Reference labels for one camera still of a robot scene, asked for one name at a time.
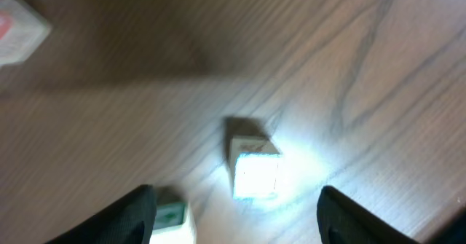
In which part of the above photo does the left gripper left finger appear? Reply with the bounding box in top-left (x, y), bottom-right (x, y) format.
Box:
top-left (47, 184), bottom-right (157, 244)

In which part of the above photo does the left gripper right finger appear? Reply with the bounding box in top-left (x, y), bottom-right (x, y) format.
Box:
top-left (317, 186), bottom-right (416, 244)

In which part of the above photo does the blue number 2 block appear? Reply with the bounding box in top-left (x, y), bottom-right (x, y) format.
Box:
top-left (149, 186), bottom-right (197, 244)

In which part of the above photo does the white block near blue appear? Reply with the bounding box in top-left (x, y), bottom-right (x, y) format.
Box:
top-left (225, 117), bottom-right (283, 200)

